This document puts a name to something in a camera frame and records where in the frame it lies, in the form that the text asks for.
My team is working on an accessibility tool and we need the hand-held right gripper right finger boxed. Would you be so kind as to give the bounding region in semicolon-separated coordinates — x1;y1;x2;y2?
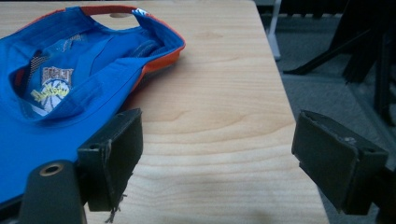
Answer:
291;109;396;224

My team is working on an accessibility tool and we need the white metal stand leg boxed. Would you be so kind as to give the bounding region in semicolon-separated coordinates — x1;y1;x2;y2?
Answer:
266;0;283;62

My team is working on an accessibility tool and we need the blue and orange cap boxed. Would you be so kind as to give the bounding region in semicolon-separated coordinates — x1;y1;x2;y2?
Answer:
0;4;187;206

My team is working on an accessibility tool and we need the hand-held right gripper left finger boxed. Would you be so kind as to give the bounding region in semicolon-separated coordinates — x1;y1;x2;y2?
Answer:
18;107;144;224

